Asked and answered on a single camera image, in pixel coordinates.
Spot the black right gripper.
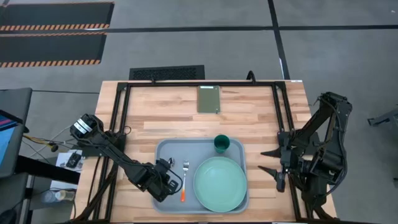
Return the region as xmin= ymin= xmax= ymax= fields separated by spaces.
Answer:
xmin=257 ymin=144 xmax=313 ymax=192

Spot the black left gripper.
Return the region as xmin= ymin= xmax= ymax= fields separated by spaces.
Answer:
xmin=146 ymin=158 xmax=180 ymax=203

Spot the fork with orange handle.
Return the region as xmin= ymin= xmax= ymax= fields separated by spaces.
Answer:
xmin=180 ymin=159 xmax=190 ymax=203

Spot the dark green cup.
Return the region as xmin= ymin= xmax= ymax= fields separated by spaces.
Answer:
xmin=213 ymin=134 xmax=231 ymax=154

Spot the mint green plate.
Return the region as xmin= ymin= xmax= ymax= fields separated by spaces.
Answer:
xmin=193 ymin=156 xmax=248 ymax=213

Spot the grey plastic tray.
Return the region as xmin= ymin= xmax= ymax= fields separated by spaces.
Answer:
xmin=152 ymin=138 xmax=250 ymax=215

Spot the green spiral notebook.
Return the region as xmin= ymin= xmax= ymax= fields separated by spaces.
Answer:
xmin=197 ymin=85 xmax=221 ymax=114

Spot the black handheld controller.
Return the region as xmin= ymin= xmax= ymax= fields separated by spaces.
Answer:
xmin=66 ymin=151 xmax=82 ymax=169

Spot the black floor vent grille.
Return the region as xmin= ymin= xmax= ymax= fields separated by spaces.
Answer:
xmin=129 ymin=64 xmax=206 ymax=81

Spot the white paper sheet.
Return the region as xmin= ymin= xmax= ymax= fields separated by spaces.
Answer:
xmin=55 ymin=149 xmax=84 ymax=190

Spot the clear plastic bottle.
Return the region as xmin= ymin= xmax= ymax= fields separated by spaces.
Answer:
xmin=42 ymin=189 xmax=76 ymax=203

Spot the black table beam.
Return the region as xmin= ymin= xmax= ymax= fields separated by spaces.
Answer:
xmin=15 ymin=155 xmax=81 ymax=185

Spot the grey chair base leg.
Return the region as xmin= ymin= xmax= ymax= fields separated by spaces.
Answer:
xmin=367 ymin=108 xmax=398 ymax=127

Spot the dark grey desk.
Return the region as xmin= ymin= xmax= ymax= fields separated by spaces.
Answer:
xmin=0 ymin=88 xmax=34 ymax=179

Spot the laptop with blue screen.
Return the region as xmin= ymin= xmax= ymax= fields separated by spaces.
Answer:
xmin=0 ymin=108 xmax=25 ymax=169

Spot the black hazard-striped floor mat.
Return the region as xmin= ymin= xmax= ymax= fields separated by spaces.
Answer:
xmin=0 ymin=32 xmax=108 ymax=68
xmin=0 ymin=2 xmax=115 ymax=32

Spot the black aluminium table frame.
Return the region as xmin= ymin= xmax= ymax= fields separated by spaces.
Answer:
xmin=73 ymin=79 xmax=336 ymax=224

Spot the yellow cable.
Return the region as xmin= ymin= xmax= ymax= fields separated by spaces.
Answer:
xmin=23 ymin=133 xmax=53 ymax=147

